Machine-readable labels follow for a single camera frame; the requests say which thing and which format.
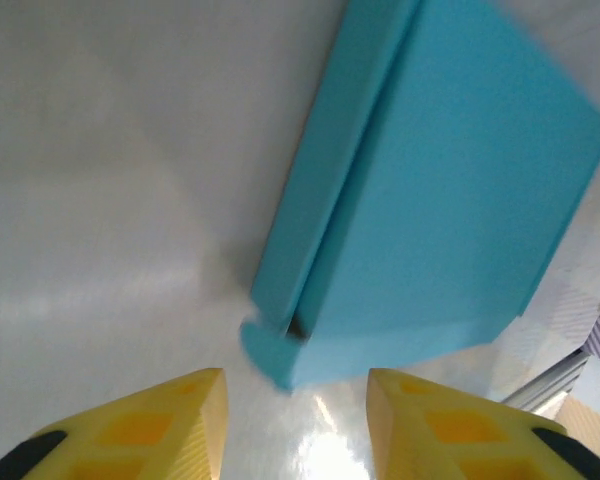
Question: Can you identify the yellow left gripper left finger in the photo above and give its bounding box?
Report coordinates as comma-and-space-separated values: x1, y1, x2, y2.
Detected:
0, 368, 230, 480

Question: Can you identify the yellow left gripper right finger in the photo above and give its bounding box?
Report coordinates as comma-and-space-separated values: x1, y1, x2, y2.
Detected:
367, 368, 600, 480

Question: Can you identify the blue paper box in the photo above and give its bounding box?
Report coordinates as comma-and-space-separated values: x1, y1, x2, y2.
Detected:
238, 0, 600, 393

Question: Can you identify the aluminium side rail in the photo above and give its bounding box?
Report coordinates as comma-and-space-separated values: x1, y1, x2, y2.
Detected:
499, 348, 597, 417

